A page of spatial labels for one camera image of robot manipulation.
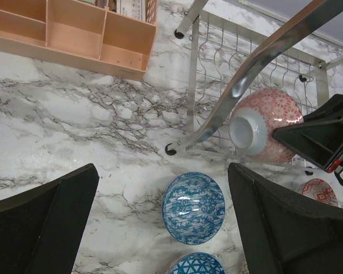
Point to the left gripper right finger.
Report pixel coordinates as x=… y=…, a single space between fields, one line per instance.
x=282 y=231

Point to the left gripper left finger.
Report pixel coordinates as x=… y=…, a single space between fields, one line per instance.
x=41 y=229

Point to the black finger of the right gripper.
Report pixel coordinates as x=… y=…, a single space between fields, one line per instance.
x=319 y=138

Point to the red geometric bowl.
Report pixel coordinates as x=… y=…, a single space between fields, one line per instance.
x=320 y=191

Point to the pink floral outside bowl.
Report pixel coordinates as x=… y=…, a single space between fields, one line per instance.
x=254 y=119

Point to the steel dish rack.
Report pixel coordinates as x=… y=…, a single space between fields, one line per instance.
x=309 y=19

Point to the blue floral bowl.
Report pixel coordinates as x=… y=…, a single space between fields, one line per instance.
x=193 y=208

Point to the blue triangle bowl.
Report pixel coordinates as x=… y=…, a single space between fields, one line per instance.
x=197 y=262

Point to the peach desk organizer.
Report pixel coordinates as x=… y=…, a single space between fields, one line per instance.
x=88 y=35

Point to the white label box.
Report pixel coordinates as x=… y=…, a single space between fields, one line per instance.
x=135 y=9

